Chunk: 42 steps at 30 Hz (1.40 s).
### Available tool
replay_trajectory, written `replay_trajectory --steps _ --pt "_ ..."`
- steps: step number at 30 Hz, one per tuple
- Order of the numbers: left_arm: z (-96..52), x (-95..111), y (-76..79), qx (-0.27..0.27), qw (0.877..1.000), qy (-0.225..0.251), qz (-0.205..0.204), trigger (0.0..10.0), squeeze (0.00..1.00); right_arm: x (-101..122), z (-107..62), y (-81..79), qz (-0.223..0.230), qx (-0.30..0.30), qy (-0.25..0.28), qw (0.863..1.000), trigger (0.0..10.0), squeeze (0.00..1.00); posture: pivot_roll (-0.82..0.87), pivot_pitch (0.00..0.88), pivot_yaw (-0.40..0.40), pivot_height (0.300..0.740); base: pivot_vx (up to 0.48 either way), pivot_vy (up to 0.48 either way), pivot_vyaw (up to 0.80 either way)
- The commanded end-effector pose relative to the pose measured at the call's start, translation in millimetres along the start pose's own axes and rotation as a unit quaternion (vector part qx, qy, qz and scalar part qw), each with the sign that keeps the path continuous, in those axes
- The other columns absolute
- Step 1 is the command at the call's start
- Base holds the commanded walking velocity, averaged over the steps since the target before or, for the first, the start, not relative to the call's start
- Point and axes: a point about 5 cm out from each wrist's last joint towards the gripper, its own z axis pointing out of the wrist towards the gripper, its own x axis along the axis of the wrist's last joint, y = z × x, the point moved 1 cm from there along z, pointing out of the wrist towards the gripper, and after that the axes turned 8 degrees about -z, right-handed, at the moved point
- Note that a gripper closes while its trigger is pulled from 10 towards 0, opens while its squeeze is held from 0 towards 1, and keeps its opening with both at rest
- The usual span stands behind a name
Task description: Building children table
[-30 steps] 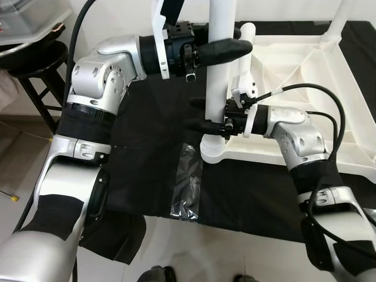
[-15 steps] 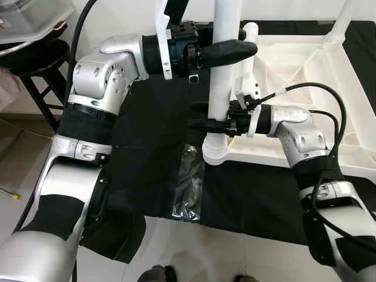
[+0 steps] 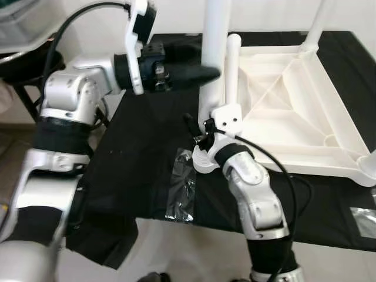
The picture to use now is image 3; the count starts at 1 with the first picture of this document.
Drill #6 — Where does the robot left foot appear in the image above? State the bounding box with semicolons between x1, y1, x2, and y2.
141;271;171;282

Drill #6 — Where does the clear tape strip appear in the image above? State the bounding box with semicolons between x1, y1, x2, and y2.
164;149;197;223

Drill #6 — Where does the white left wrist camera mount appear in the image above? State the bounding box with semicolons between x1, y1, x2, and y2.
125;0;158;96

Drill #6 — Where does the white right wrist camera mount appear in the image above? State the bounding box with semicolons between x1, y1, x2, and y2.
193;103;244;174

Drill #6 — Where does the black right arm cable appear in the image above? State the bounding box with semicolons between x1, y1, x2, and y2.
232;132;297;277

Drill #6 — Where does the beige cloth covered table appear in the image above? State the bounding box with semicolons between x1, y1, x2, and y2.
0;81;15;115

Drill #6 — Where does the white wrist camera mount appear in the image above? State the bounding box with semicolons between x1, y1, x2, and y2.
125;0;158;96
193;103;244;174

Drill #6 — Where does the black tablecloth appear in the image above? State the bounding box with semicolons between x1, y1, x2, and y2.
65;31;376;270

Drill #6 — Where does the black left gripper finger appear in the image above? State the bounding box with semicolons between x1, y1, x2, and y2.
170;65;221;89
167;47;204;65

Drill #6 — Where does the white plastic children table top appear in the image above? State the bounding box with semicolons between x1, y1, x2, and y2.
191;44;376;187

